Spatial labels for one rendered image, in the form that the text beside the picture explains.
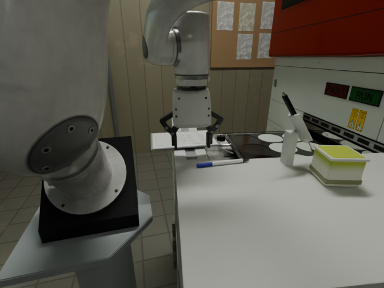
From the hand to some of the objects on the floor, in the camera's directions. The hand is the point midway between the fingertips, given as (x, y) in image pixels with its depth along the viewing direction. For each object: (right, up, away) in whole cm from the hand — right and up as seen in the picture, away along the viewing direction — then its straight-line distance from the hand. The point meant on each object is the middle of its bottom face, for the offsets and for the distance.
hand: (192, 144), depth 60 cm
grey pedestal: (-37, -96, +27) cm, 106 cm away
